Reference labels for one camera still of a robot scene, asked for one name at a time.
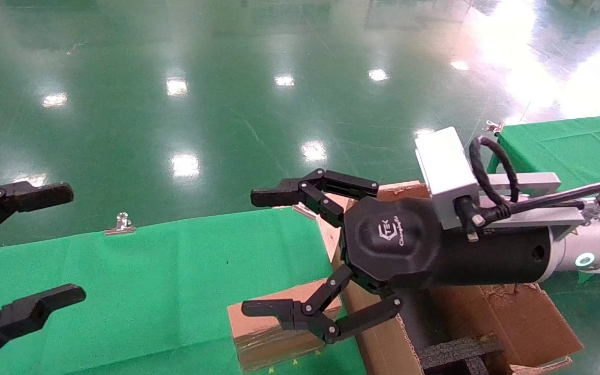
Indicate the large green table cloth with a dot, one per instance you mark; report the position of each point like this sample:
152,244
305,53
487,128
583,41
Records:
149,291

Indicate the black foam insert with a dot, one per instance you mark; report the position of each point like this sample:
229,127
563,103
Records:
451,354

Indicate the silver binder clip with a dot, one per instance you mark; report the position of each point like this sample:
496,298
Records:
304,210
120,226
494,126

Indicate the small brown cardboard box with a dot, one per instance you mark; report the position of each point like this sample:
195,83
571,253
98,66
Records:
258,317

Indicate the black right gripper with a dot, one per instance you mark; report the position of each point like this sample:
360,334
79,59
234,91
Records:
409,250

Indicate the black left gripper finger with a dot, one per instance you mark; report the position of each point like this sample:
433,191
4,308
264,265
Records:
24,312
24,198

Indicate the large open cardboard carton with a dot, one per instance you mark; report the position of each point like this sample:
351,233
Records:
519,317

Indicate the green cloth with clips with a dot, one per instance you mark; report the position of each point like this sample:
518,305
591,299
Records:
565,146

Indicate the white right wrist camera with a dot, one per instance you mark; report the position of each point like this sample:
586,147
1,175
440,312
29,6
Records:
443,166

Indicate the silver camera mount bracket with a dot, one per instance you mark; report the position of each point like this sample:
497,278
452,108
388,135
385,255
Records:
529,182

